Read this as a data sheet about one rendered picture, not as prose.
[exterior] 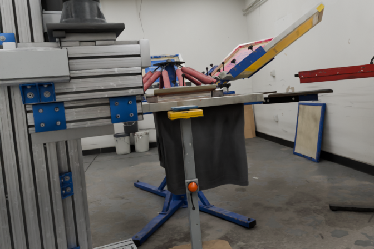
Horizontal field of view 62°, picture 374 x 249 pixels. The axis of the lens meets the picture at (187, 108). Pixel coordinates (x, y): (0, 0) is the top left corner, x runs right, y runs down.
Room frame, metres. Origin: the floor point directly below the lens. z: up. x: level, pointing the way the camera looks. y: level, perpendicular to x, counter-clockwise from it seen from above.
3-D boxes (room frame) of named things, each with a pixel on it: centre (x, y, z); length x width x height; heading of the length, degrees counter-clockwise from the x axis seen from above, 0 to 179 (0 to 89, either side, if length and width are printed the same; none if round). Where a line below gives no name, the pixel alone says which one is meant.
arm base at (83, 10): (1.03, 0.31, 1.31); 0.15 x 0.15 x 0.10
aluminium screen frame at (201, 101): (1.83, -0.03, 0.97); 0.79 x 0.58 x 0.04; 8
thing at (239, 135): (1.54, -0.07, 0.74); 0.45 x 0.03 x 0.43; 98
